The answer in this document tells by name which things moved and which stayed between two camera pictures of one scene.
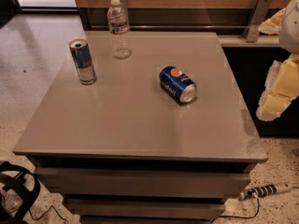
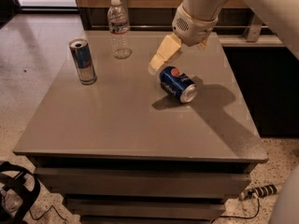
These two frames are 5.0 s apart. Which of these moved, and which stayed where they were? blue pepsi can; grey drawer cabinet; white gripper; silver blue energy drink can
Moved: white gripper
Stayed: blue pepsi can; silver blue energy drink can; grey drawer cabinet
